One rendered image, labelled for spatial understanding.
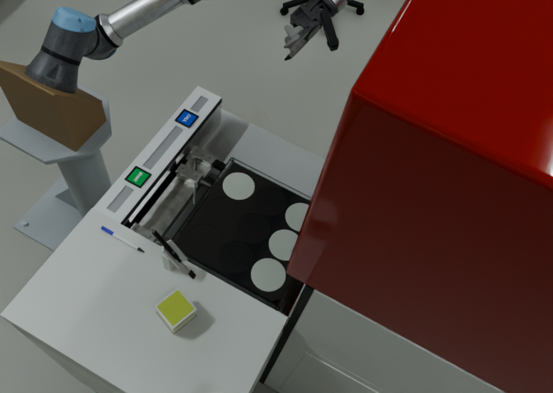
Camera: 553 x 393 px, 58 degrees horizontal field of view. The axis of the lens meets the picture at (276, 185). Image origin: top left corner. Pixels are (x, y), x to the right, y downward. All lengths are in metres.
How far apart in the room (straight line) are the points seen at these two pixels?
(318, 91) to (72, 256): 2.02
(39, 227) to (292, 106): 1.49
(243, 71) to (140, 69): 0.61
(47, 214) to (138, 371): 1.45
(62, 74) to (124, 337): 0.80
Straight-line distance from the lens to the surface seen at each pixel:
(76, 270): 1.43
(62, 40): 1.65
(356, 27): 3.57
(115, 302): 1.38
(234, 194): 1.56
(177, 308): 1.28
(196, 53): 3.21
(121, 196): 1.51
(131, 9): 1.74
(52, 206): 2.66
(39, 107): 1.71
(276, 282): 1.45
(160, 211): 1.56
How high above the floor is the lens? 2.26
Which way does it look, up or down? 58 degrees down
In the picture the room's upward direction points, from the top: 13 degrees clockwise
